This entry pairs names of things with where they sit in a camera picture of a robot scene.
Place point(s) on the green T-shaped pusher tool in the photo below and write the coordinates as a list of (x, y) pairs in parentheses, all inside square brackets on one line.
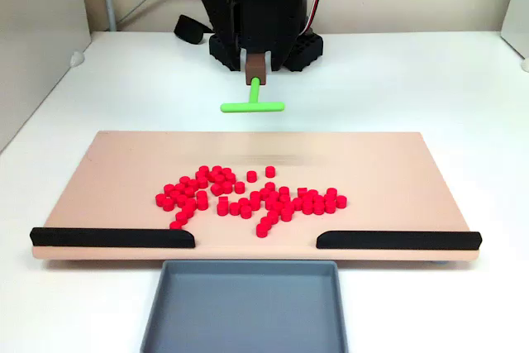
[(253, 107)]

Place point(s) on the red cylindrical granule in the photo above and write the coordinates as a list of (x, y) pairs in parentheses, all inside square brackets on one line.
[(231, 178), (202, 203), (330, 197), (182, 200), (270, 186), (223, 200), (216, 189), (303, 191), (255, 203), (284, 198), (191, 203), (313, 193), (273, 196), (246, 211), (226, 172), (213, 176), (222, 208), (265, 192), (279, 206), (235, 207), (193, 185), (270, 202), (255, 196), (168, 204), (161, 199), (262, 230), (267, 221), (284, 191), (273, 215), (220, 180), (308, 198), (298, 202), (175, 196), (201, 195), (204, 170), (332, 192), (289, 205), (251, 176), (188, 210), (319, 206), (244, 203), (182, 216), (270, 171), (203, 182), (188, 192), (179, 189), (169, 189), (227, 187), (287, 213), (330, 205), (308, 206), (176, 225), (341, 201), (239, 187), (319, 198), (201, 175), (217, 170), (184, 181)]

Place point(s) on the beige flat board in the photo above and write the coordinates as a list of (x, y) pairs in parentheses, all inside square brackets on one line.
[(372, 171)]

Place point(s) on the small white blob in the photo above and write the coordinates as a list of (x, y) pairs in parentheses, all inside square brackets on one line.
[(525, 64), (77, 58)]

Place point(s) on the grey rectangular tray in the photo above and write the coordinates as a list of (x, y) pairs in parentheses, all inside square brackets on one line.
[(248, 311)]

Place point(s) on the black board edge rail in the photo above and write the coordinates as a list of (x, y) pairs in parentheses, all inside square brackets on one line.
[(103, 238), (396, 240)]

